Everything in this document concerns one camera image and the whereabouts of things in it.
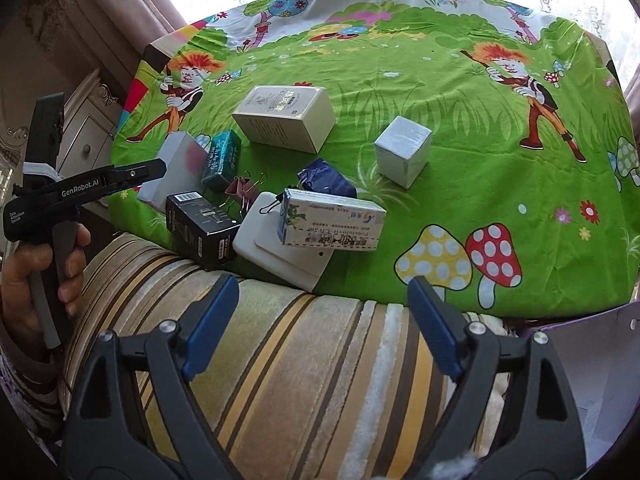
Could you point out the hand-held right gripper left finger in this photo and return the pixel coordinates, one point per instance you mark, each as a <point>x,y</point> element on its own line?
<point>215,320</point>

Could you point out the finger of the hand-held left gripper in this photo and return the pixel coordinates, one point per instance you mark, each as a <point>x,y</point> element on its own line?
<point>142,170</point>

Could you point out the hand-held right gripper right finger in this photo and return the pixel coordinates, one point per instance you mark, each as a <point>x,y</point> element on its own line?
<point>432,325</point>

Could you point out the pink binder clip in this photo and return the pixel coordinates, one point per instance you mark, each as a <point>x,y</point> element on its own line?
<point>250,203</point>
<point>235,187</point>

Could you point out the small dark blue box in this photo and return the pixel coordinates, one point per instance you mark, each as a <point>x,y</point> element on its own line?
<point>327,180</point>

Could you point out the person's left hand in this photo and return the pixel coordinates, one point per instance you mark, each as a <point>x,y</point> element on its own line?
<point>74,265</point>

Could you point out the tall plain white box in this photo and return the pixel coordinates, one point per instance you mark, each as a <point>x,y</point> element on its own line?
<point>172,170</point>

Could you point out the white carved dresser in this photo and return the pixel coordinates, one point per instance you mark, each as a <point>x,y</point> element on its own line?
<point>87,130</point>

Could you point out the teal small box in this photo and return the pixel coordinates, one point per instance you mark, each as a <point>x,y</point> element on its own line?
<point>222,155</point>

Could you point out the black product box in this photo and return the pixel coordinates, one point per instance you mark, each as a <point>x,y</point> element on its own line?
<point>200,230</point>

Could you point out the flat white box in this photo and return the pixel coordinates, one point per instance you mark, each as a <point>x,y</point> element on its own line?
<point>260,245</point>

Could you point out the striped plush cushion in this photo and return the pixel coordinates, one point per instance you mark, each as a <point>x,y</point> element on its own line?
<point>300,385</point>

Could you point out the black binder clip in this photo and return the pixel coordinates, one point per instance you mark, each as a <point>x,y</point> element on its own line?
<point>270,205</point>

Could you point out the white box with gold print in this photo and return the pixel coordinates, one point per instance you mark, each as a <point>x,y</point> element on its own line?
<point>280,120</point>

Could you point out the white blue medicine box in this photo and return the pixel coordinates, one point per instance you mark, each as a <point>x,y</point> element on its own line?
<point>330,220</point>

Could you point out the brown curtain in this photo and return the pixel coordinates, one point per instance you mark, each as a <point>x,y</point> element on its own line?
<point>100,15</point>

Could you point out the purple white storage box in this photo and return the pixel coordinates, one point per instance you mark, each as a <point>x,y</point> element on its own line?
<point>590,375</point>

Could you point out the plastic-wrapped white cube box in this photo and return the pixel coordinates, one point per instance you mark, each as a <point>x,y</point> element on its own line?
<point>402,155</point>

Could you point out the green cartoon printed sheet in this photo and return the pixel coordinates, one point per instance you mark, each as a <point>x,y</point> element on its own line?
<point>450,110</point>

